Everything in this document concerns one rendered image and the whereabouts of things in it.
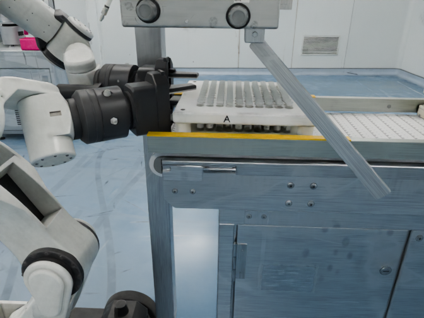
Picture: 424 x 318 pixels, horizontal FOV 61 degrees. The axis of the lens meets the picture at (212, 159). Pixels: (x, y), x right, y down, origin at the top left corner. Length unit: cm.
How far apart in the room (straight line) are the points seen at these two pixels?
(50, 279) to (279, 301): 52
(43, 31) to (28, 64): 223
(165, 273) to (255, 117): 69
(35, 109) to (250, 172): 35
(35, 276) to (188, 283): 92
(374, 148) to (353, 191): 9
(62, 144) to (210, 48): 535
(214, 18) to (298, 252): 50
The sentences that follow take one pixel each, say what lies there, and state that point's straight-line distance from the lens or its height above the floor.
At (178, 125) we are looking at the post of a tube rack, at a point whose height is 98.
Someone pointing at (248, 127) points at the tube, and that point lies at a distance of 66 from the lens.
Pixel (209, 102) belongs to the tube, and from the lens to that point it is 65.
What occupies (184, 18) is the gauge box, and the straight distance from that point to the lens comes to 54.
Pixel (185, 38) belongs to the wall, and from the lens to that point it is 585.
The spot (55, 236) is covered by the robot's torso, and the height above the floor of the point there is 68.
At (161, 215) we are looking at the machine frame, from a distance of 104.
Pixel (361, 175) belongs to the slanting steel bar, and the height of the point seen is 96.
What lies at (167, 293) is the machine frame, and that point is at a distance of 123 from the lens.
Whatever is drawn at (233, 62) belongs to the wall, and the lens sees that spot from 592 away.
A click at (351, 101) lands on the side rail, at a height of 97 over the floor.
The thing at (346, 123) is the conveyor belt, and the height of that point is 94.
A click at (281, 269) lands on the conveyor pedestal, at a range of 83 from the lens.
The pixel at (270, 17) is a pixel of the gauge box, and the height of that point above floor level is 116.
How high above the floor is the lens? 120
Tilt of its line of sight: 25 degrees down
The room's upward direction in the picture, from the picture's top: 1 degrees clockwise
